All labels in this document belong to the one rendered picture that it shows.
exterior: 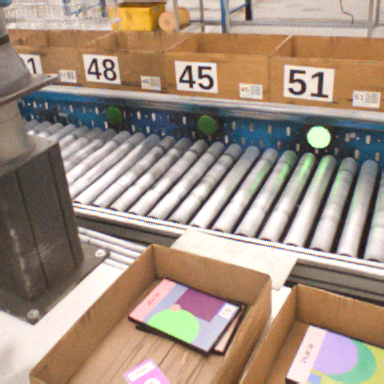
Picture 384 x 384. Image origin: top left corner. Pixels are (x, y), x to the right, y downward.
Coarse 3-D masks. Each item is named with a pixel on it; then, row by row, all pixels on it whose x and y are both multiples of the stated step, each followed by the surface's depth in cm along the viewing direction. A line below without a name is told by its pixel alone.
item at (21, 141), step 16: (32, 80) 99; (48, 80) 97; (16, 96) 91; (0, 112) 95; (16, 112) 99; (0, 128) 96; (16, 128) 99; (0, 144) 97; (16, 144) 99; (0, 160) 98
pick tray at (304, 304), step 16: (304, 288) 92; (288, 304) 90; (304, 304) 94; (320, 304) 92; (336, 304) 90; (352, 304) 88; (368, 304) 87; (288, 320) 92; (304, 320) 96; (320, 320) 94; (336, 320) 92; (352, 320) 90; (368, 320) 88; (272, 336) 85; (288, 336) 93; (368, 336) 90; (256, 352) 79; (272, 352) 86; (288, 352) 90; (256, 368) 80; (272, 368) 87; (288, 368) 87
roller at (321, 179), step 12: (324, 156) 160; (324, 168) 152; (312, 180) 148; (324, 180) 147; (312, 192) 140; (324, 192) 144; (312, 204) 135; (300, 216) 130; (312, 216) 132; (300, 228) 125; (288, 240) 121; (300, 240) 122
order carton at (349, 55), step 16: (288, 48) 182; (304, 48) 184; (320, 48) 182; (336, 48) 179; (352, 48) 177; (368, 48) 175; (272, 64) 162; (288, 64) 159; (304, 64) 157; (320, 64) 155; (336, 64) 153; (352, 64) 151; (368, 64) 149; (272, 80) 164; (336, 80) 155; (352, 80) 153; (368, 80) 151; (272, 96) 167; (336, 96) 157; (352, 96) 155
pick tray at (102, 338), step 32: (160, 256) 108; (192, 256) 104; (128, 288) 102; (224, 288) 103; (256, 288) 99; (96, 320) 94; (256, 320) 90; (64, 352) 86; (96, 352) 93; (128, 352) 93; (160, 352) 92; (192, 352) 91
